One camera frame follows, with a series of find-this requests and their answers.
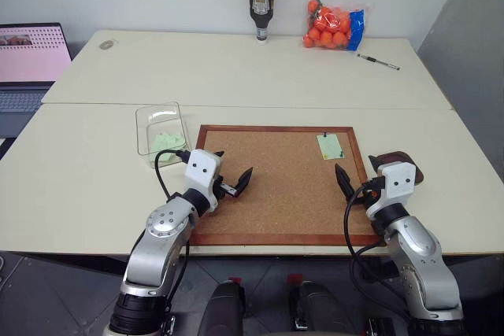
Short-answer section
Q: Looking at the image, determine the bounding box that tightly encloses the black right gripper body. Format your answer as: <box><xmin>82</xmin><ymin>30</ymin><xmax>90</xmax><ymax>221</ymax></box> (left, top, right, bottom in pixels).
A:
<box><xmin>350</xmin><ymin>183</ymin><xmax>380</xmax><ymax>208</ymax></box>

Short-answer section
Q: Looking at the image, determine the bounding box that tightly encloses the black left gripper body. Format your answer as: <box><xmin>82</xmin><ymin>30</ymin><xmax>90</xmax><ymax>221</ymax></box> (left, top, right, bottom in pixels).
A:
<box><xmin>213</xmin><ymin>174</ymin><xmax>239</xmax><ymax>201</ymax></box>

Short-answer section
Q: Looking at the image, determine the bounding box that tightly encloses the light green paper note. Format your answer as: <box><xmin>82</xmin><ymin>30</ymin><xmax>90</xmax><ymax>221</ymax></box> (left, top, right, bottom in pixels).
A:
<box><xmin>316</xmin><ymin>133</ymin><xmax>346</xmax><ymax>161</ymax></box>

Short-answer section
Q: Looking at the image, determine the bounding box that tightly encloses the wooden framed cork board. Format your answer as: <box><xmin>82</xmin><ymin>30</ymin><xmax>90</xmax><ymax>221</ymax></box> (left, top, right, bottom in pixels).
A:
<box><xmin>190</xmin><ymin>124</ymin><xmax>385</xmax><ymax>247</ymax></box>

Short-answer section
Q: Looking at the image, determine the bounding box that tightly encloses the brown dish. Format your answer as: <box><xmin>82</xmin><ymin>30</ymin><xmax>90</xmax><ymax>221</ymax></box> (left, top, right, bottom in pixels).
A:
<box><xmin>371</xmin><ymin>150</ymin><xmax>427</xmax><ymax>186</ymax></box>

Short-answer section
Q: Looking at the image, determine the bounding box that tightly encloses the clear plastic container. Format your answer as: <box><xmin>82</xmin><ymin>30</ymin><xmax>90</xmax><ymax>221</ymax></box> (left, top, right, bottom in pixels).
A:
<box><xmin>135</xmin><ymin>101</ymin><xmax>193</xmax><ymax>170</ymax></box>

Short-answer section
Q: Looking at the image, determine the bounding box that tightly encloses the black pen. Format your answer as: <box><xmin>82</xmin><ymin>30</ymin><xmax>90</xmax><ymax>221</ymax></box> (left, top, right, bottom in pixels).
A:
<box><xmin>357</xmin><ymin>53</ymin><xmax>402</xmax><ymax>72</ymax></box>

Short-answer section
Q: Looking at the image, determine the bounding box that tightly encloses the bag of oranges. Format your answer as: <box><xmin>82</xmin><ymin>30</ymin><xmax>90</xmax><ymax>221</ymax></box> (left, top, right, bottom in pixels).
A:
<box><xmin>302</xmin><ymin>0</ymin><xmax>373</xmax><ymax>54</ymax></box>

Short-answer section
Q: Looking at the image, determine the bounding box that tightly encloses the brown sauce squeeze bottle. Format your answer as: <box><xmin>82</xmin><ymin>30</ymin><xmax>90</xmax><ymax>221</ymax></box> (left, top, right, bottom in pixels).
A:
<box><xmin>248</xmin><ymin>0</ymin><xmax>275</xmax><ymax>45</ymax></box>

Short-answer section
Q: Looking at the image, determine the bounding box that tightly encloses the grey laptop with pink screen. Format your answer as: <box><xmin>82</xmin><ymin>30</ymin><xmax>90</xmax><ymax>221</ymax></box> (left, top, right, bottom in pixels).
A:
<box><xmin>0</xmin><ymin>22</ymin><xmax>74</xmax><ymax>138</ymax></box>

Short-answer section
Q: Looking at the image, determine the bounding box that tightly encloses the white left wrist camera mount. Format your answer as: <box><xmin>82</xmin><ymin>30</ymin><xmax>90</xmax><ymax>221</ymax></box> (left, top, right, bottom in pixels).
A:
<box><xmin>183</xmin><ymin>149</ymin><xmax>222</xmax><ymax>215</ymax></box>

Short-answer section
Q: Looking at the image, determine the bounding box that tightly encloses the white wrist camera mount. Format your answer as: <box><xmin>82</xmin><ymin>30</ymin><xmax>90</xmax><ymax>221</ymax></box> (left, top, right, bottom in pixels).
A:
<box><xmin>365</xmin><ymin>161</ymin><xmax>417</xmax><ymax>218</ymax></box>
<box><xmin>183</xmin><ymin>149</ymin><xmax>222</xmax><ymax>215</ymax></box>

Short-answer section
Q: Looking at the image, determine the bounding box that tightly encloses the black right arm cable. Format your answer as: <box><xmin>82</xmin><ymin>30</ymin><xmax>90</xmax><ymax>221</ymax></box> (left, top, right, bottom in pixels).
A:
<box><xmin>343</xmin><ymin>175</ymin><xmax>414</xmax><ymax>323</ymax></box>

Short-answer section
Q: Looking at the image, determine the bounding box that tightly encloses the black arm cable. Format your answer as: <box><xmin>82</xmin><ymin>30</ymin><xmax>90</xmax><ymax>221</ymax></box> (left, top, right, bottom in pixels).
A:
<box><xmin>343</xmin><ymin>175</ymin><xmax>414</xmax><ymax>323</ymax></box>
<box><xmin>154</xmin><ymin>149</ymin><xmax>191</xmax><ymax>316</ymax></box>

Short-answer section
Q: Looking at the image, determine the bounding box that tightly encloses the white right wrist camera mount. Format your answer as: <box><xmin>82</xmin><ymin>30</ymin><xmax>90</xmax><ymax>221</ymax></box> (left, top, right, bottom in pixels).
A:
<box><xmin>365</xmin><ymin>161</ymin><xmax>417</xmax><ymax>218</ymax></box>

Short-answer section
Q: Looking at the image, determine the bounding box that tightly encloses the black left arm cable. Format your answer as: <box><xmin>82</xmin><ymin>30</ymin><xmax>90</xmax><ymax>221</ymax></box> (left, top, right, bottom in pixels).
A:
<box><xmin>154</xmin><ymin>149</ymin><xmax>191</xmax><ymax>316</ymax></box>

